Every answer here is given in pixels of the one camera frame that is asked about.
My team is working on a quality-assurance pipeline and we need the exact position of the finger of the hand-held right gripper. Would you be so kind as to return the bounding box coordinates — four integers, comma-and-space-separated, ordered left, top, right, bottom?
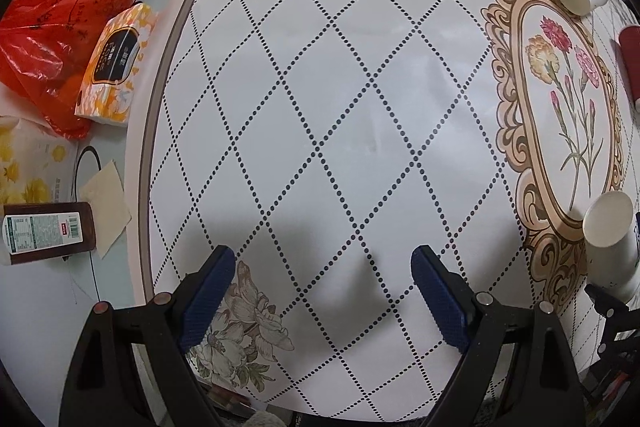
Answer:
584, 283, 640, 323

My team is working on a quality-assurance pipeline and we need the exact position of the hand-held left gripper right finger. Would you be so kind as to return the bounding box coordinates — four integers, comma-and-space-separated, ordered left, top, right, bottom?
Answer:
411, 245, 586, 427

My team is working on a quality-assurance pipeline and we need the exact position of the diamond patterned floral table cover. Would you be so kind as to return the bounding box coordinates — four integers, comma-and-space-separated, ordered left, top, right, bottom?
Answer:
125, 0, 640, 414

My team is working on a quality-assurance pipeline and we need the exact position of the beige paper napkin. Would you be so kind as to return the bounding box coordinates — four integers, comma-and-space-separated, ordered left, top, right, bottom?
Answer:
78, 159, 132, 259

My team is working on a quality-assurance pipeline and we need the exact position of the orange floral tissue pack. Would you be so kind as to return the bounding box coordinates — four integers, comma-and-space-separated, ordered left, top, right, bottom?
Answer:
74, 3, 157, 130

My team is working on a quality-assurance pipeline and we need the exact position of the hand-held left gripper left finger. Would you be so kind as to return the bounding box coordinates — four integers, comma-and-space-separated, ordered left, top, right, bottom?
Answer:
59, 245, 237, 427

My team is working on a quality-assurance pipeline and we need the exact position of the red plastic bag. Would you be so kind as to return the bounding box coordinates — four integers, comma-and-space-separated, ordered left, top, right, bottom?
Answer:
0, 0, 135, 140

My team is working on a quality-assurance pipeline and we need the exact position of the yellow floral package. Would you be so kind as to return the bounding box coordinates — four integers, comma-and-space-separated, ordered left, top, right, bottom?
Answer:
0, 116, 68, 208

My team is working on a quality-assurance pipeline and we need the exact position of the black cable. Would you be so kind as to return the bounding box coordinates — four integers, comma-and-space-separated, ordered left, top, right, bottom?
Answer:
64, 146, 102, 305

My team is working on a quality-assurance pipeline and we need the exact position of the brown bottle with white label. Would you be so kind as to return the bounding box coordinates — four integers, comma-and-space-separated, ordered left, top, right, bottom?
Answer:
0, 201, 98, 266

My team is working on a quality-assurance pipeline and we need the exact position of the red cup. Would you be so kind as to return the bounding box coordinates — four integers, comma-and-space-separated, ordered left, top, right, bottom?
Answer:
616, 24, 640, 104

